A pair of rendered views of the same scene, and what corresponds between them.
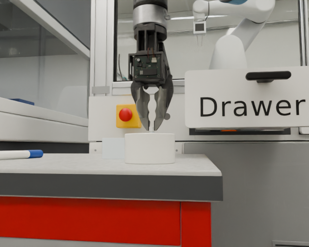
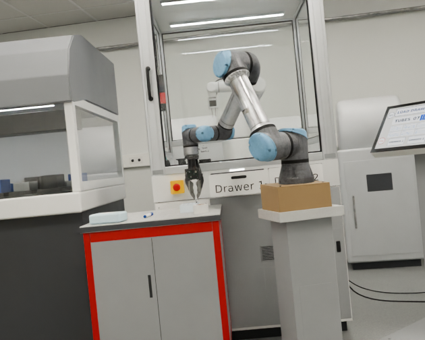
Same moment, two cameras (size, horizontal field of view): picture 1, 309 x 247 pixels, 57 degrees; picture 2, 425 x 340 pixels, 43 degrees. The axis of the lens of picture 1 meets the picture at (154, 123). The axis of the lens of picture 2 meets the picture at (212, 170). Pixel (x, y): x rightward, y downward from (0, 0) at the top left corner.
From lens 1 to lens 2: 209 cm
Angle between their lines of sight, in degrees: 8
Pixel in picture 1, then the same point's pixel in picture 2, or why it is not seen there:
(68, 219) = (185, 229)
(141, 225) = (203, 227)
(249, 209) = (247, 231)
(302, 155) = not seen: hidden behind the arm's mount
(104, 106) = (161, 181)
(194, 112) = (213, 191)
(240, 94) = (230, 183)
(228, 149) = (233, 200)
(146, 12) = (190, 150)
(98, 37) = (152, 140)
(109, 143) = (182, 207)
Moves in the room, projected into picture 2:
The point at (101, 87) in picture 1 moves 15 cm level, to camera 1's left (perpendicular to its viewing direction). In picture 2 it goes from (158, 171) to (130, 173)
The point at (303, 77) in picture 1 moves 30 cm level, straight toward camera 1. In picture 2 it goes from (252, 175) to (232, 179)
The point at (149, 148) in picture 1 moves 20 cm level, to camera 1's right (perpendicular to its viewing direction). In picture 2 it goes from (201, 209) to (245, 204)
